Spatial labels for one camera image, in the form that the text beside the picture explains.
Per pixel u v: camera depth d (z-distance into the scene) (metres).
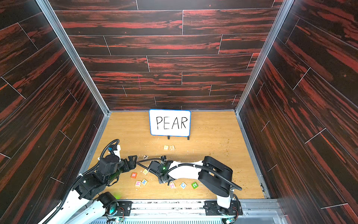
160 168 0.65
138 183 0.82
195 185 0.81
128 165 0.65
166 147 0.97
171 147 0.96
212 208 0.73
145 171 0.86
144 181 0.82
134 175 0.84
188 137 1.02
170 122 0.98
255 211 0.73
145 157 0.92
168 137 1.02
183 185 0.81
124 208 0.74
